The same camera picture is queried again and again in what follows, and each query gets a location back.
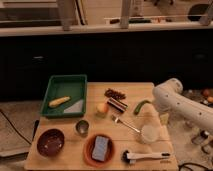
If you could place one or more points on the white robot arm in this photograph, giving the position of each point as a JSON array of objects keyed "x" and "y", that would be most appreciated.
[{"x": 168, "y": 95}]

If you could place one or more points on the small metal cup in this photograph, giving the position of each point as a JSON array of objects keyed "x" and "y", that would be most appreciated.
[{"x": 82, "y": 128}]

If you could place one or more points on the translucent plastic cup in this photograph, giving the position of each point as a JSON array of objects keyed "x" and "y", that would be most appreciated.
[{"x": 149, "y": 134}]

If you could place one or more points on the bunch of dark grapes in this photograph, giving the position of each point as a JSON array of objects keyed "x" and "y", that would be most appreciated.
[{"x": 114, "y": 94}]

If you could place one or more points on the yellow orange fruit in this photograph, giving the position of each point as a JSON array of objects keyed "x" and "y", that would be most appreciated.
[{"x": 102, "y": 108}]

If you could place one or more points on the black striped box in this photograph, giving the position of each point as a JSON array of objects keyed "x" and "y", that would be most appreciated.
[{"x": 117, "y": 104}]

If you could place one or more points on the metal fork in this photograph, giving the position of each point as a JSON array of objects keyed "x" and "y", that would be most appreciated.
[{"x": 118, "y": 120}]

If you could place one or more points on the grey triangular wedge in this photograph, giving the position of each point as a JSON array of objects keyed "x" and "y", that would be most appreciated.
[{"x": 75, "y": 108}]

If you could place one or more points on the green plastic tray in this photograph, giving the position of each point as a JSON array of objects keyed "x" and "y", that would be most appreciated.
[{"x": 74, "y": 86}]

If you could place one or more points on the yellow corn cob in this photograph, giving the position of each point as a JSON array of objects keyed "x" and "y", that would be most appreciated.
[{"x": 56, "y": 102}]

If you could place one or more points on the orange plate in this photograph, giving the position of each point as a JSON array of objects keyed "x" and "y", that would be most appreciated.
[{"x": 88, "y": 148}]

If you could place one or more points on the blue sponge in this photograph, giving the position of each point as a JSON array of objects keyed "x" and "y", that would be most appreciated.
[{"x": 100, "y": 148}]

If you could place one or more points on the dark red bowl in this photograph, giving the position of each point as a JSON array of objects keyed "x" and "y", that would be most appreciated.
[{"x": 50, "y": 143}]

